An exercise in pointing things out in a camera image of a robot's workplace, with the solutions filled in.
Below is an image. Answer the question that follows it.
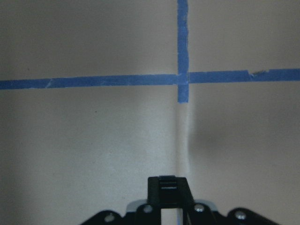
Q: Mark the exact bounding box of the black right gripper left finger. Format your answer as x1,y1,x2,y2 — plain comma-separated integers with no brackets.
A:
135,177,161,225

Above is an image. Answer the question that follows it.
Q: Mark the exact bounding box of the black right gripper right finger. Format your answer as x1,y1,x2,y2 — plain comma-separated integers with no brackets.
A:
176,177,211,225

